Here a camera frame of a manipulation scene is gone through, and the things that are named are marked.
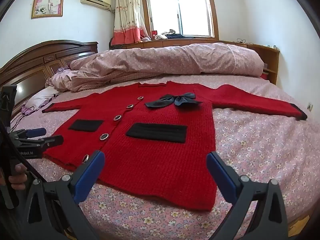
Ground wooden framed window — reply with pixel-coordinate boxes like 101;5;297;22
140;0;219;40

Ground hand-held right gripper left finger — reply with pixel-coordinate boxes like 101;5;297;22
24;151;105;240

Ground framed wall photo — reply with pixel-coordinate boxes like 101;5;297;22
31;0;65;19

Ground white cloth bundle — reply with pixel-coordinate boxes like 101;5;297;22
155;29;175;40

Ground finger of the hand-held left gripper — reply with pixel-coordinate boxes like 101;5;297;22
37;135;64;148
15;128;47;139

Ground floral pink bed sheet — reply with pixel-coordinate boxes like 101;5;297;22
15;75;320;240

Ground dark wooden headboard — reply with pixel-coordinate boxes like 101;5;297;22
0;40;99;117

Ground pink floral quilt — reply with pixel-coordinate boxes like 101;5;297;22
45;42;264;92

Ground cream and red curtain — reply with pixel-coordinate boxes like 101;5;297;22
111;0;146;46

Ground cream wall air conditioner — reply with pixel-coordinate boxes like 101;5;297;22
80;0;112;12

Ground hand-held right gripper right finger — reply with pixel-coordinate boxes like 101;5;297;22
206;151;289;240

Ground white and purple pillow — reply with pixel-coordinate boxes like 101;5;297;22
25;90;60;111

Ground purple charging cable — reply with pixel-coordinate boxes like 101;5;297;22
11;106;35;130

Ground red knit cardigan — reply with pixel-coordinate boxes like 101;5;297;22
41;81;307;212

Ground person's left hand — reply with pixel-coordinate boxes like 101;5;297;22
9;164;28;190

